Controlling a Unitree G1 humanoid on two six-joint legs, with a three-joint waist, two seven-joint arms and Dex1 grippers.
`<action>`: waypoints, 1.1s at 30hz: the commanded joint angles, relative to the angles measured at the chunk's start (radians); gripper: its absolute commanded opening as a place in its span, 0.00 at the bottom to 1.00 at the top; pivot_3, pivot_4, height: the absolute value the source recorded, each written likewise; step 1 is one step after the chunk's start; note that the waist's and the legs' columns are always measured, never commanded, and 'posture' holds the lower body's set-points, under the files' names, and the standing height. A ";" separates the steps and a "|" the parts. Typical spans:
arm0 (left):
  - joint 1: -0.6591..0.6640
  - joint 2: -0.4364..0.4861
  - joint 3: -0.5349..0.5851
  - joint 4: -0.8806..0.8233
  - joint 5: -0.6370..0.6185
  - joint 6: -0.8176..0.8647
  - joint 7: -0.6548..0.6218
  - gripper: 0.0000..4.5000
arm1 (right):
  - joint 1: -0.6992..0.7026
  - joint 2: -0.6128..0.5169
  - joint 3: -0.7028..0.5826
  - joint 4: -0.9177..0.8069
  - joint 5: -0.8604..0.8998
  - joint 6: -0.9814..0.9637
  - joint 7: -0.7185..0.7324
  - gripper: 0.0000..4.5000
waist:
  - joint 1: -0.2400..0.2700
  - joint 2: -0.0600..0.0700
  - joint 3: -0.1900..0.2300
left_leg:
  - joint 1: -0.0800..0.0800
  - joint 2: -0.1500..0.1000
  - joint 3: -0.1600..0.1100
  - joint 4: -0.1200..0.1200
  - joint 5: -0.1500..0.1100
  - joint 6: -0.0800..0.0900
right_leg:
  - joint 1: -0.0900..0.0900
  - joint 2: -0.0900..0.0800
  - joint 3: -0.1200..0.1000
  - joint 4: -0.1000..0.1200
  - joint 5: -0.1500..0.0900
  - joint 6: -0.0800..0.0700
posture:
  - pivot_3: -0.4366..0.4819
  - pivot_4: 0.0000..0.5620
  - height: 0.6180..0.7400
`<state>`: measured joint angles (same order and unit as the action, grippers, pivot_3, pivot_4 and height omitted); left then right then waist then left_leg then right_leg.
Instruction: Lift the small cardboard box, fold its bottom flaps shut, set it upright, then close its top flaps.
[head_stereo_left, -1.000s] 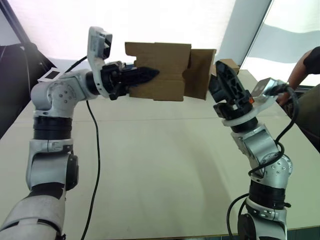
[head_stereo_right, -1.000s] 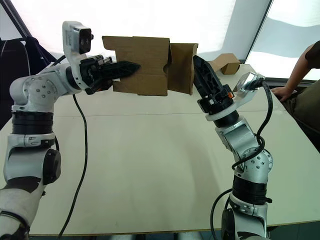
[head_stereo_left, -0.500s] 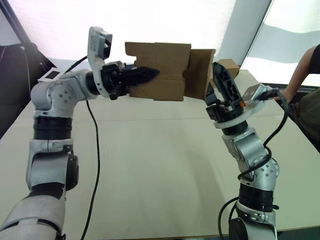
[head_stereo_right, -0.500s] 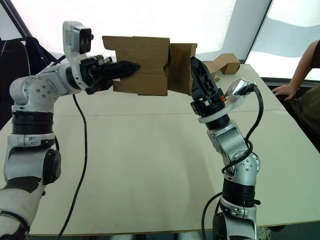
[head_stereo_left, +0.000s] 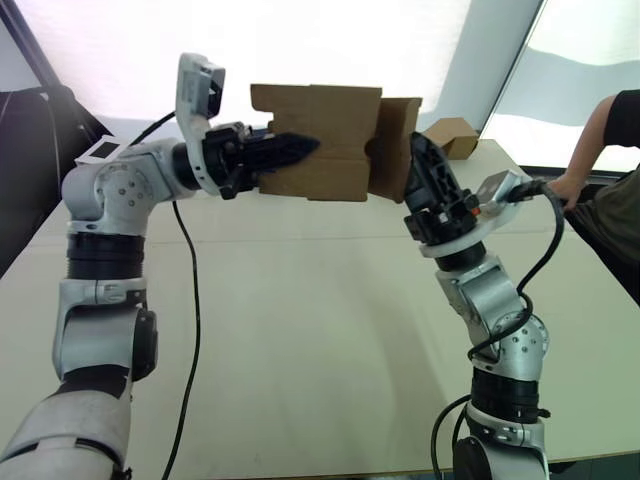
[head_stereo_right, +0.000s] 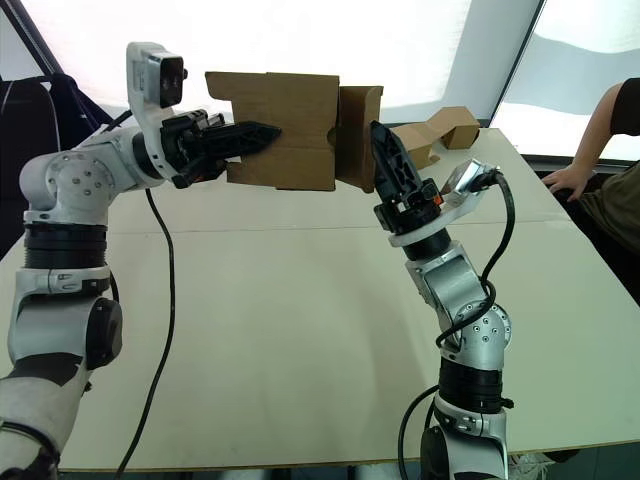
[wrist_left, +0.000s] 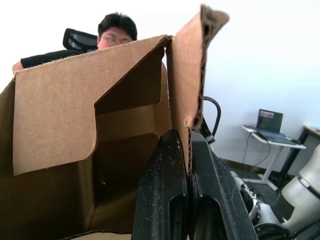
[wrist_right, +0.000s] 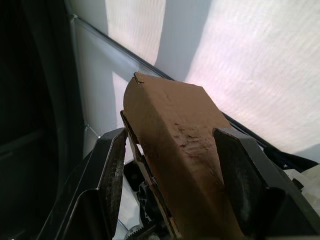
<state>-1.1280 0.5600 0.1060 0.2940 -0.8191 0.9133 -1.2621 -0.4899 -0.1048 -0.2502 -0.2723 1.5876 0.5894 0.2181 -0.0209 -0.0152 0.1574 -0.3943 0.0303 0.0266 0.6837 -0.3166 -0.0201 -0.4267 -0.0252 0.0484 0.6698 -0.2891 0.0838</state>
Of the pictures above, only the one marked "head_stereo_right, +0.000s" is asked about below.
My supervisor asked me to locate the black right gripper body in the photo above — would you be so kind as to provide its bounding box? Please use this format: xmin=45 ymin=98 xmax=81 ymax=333
xmin=374 ymin=181 xmax=445 ymax=236

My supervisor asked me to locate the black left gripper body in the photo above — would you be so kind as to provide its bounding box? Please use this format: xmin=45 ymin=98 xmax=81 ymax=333
xmin=159 ymin=108 xmax=230 ymax=190

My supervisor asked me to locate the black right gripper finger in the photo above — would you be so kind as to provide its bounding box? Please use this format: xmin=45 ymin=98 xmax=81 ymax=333
xmin=369 ymin=119 xmax=427 ymax=205

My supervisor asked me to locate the small brown cardboard box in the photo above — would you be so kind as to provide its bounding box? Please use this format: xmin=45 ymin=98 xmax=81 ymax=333
xmin=204 ymin=71 xmax=385 ymax=195

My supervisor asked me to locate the flattened brown cardboard box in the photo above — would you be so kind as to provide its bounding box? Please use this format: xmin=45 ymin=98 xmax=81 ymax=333
xmin=388 ymin=122 xmax=442 ymax=171

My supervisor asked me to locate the folded brown cardboard box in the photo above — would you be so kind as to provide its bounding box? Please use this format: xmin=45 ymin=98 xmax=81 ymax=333
xmin=428 ymin=106 xmax=482 ymax=151

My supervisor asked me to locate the bystander's bare hand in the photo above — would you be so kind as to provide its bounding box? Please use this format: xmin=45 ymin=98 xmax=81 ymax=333
xmin=541 ymin=166 xmax=593 ymax=202

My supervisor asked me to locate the black chair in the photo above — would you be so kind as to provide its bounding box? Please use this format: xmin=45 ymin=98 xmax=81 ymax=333
xmin=0 ymin=72 xmax=119 ymax=251

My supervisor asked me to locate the dark slanted tent pole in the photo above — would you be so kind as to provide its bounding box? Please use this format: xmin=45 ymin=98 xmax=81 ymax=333
xmin=0 ymin=0 xmax=69 ymax=79

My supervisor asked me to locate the bystander's dark clothed body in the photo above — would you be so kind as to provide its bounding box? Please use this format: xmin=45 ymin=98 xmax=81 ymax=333
xmin=577 ymin=77 xmax=640 ymax=262

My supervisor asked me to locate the white sneaker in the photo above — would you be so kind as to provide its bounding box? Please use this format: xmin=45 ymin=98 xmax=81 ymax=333
xmin=508 ymin=451 xmax=557 ymax=480

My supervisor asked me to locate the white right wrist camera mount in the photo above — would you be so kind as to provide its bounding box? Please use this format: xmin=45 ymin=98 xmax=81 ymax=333
xmin=388 ymin=158 xmax=502 ymax=249

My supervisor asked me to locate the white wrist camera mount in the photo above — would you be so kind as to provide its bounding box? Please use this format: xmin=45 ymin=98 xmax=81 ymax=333
xmin=388 ymin=158 xmax=502 ymax=249
xmin=124 ymin=41 xmax=187 ymax=190

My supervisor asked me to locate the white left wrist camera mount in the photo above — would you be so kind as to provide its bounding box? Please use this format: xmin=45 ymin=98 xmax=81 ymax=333
xmin=124 ymin=41 xmax=187 ymax=190

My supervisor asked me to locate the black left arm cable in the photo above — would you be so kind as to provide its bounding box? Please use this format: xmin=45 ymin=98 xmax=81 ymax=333
xmin=97 ymin=111 xmax=177 ymax=475

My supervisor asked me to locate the dark slanted window frame bar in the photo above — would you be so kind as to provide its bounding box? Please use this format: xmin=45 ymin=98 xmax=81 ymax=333
xmin=487 ymin=0 xmax=548 ymax=129

